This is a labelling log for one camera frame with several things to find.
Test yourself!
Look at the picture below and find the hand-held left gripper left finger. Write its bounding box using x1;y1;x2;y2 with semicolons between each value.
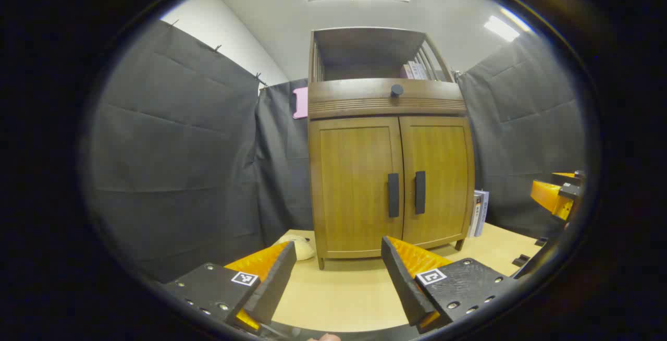
162;241;298;334

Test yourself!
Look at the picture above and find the wooden cabinet drawer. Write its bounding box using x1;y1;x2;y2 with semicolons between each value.
308;79;467;119

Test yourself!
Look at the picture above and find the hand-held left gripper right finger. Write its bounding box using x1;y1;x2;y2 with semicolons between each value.
381;236;514;334

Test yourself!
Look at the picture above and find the wooden double-door shoe cabinet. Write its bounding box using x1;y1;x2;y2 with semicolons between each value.
307;27;476;270

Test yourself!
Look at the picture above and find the wooden cabinet door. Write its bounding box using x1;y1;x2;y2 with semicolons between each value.
399;117;473;248
311;118;404;254

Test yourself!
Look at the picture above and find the cream plush toy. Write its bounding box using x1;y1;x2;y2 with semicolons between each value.
278;234;316;261

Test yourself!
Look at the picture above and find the small ceiling light panel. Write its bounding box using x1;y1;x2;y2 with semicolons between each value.
484;15;521;42

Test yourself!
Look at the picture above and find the black backdrop cloth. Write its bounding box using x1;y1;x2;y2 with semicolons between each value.
86;18;587;284

